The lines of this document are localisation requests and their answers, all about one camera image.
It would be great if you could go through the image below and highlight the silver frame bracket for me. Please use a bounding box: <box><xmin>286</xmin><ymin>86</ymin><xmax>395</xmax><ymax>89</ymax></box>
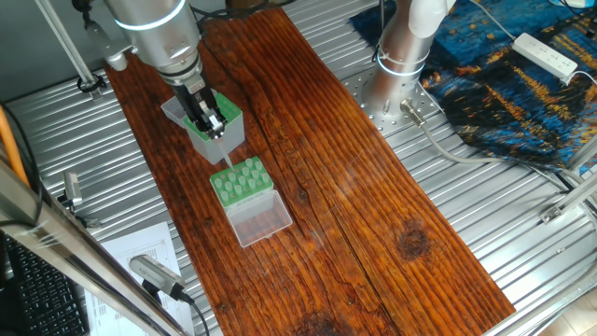
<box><xmin>539</xmin><ymin>168</ymin><xmax>597</xmax><ymax>225</ymax></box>

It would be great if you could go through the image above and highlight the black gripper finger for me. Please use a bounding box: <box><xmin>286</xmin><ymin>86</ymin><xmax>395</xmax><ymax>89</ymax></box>
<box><xmin>193</xmin><ymin>107</ymin><xmax>217</xmax><ymax>139</ymax></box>
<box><xmin>209</xmin><ymin>103</ymin><xmax>229</xmax><ymax>135</ymax></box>

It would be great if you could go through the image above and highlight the diagonal aluminium frame beam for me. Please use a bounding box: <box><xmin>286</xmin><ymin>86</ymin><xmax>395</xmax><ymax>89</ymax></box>
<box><xmin>0</xmin><ymin>168</ymin><xmax>187</xmax><ymax>336</ymax></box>

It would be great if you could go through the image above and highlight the small metal corner bracket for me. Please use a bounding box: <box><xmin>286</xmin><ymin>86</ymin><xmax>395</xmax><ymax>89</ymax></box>
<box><xmin>61</xmin><ymin>171</ymin><xmax>90</xmax><ymax>220</ymax></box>

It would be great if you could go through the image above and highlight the yellow pole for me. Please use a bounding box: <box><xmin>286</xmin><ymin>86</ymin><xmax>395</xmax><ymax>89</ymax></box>
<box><xmin>0</xmin><ymin>101</ymin><xmax>31</xmax><ymax>188</ymax></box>

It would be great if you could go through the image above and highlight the white power strip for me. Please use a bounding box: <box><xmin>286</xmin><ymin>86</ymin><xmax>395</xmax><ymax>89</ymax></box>
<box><xmin>511</xmin><ymin>33</ymin><xmax>579</xmax><ymax>80</ymax></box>

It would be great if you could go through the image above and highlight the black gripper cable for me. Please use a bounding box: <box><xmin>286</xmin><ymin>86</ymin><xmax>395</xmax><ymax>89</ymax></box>
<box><xmin>75</xmin><ymin>0</ymin><xmax>99</xmax><ymax>27</ymax></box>

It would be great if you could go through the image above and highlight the blue patterned cloth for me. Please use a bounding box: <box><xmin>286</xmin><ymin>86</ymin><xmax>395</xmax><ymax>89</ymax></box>
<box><xmin>350</xmin><ymin>0</ymin><xmax>597</xmax><ymax>174</ymax></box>

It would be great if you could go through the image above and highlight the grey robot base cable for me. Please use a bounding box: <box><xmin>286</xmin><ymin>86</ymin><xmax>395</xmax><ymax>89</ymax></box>
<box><xmin>401</xmin><ymin>98</ymin><xmax>597</xmax><ymax>174</ymax></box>

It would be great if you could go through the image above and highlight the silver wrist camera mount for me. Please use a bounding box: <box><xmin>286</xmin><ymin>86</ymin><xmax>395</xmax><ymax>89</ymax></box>
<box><xmin>93</xmin><ymin>28</ymin><xmax>139</xmax><ymax>72</ymax></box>

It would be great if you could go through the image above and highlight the white power strip cable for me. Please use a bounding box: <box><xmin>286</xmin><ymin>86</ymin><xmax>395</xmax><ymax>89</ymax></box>
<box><xmin>464</xmin><ymin>0</ymin><xmax>519</xmax><ymax>43</ymax></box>

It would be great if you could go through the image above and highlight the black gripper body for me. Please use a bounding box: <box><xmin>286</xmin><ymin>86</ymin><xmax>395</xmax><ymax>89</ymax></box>
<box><xmin>171</xmin><ymin>79</ymin><xmax>217</xmax><ymax>120</ymax></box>

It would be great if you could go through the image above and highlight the black camera cable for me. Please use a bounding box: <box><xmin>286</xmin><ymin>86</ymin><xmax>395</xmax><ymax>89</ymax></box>
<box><xmin>173</xmin><ymin>280</ymin><xmax>217</xmax><ymax>336</ymax></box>

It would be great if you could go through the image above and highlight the tall green pipette tip holder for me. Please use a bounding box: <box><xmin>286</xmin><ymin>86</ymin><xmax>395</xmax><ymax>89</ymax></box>
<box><xmin>160</xmin><ymin>91</ymin><xmax>245</xmax><ymax>169</ymax></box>

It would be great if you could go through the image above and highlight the printed white paper sheet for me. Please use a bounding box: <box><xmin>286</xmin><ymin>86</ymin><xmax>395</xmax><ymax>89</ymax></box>
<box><xmin>89</xmin><ymin>219</ymin><xmax>201</xmax><ymax>336</ymax></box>

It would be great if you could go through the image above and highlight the silver cylindrical camera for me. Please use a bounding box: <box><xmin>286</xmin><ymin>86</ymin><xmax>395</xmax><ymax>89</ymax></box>
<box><xmin>129</xmin><ymin>254</ymin><xmax>195</xmax><ymax>304</ymax></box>

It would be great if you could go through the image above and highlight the brown wooden board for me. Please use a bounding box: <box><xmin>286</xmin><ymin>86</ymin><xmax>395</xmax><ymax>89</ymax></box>
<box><xmin>103</xmin><ymin>7</ymin><xmax>517</xmax><ymax>336</ymax></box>

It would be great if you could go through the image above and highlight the black keyboard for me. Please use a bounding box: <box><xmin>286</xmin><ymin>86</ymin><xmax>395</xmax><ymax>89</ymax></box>
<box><xmin>0</xmin><ymin>229</ymin><xmax>90</xmax><ymax>336</ymax></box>

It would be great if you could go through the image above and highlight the silver pole with clamp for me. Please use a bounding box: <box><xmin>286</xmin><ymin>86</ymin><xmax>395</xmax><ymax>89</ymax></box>
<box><xmin>35</xmin><ymin>0</ymin><xmax>108</xmax><ymax>94</ymax></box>

